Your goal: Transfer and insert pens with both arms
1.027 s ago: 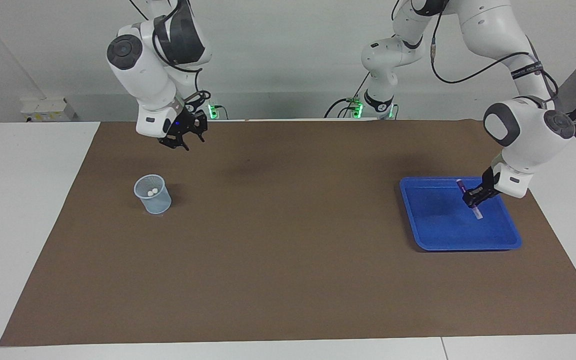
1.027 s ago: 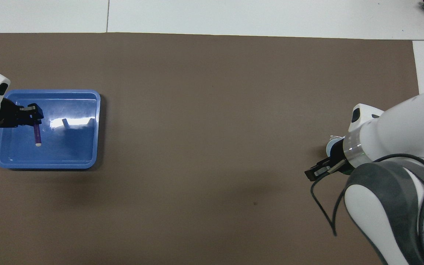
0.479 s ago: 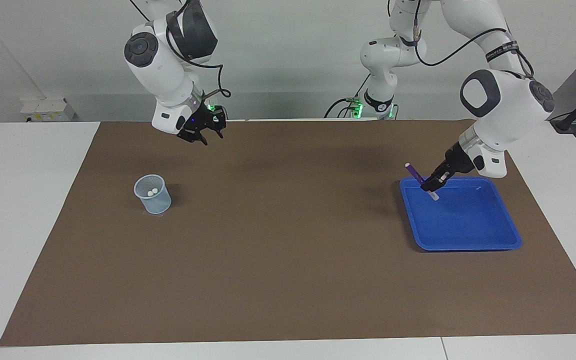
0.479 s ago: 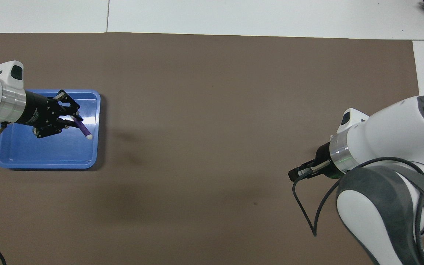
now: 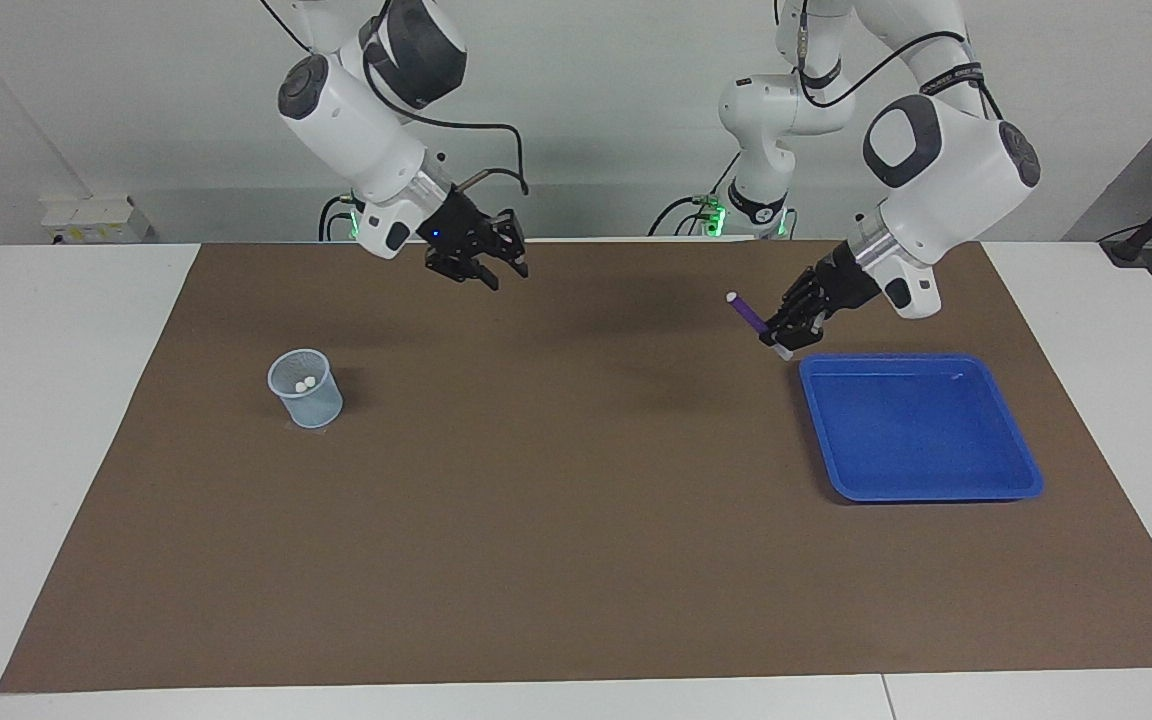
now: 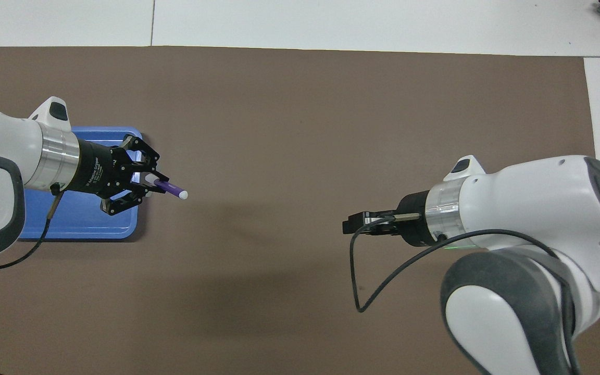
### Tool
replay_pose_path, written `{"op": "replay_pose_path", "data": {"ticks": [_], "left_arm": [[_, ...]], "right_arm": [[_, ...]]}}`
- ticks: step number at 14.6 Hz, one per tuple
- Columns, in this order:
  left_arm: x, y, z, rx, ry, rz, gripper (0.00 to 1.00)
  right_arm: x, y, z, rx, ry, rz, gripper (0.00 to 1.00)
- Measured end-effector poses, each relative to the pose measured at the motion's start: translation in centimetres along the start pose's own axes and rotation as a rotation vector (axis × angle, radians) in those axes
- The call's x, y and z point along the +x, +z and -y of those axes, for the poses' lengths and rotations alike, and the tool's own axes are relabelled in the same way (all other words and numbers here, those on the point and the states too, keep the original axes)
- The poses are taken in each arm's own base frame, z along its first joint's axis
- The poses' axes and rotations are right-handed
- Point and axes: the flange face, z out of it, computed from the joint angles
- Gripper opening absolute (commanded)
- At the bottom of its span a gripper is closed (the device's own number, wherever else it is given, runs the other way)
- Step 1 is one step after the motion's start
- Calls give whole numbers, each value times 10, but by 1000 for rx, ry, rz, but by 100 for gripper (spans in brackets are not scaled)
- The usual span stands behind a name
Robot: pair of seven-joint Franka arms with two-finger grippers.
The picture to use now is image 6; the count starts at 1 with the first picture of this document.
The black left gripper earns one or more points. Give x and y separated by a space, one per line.
94 166

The blue plastic tray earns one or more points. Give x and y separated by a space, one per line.
86 219

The brown table mat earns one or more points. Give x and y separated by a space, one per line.
279 130

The purple pen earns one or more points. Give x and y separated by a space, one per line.
170 188

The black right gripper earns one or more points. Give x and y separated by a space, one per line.
412 221

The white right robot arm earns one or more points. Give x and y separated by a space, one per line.
539 219

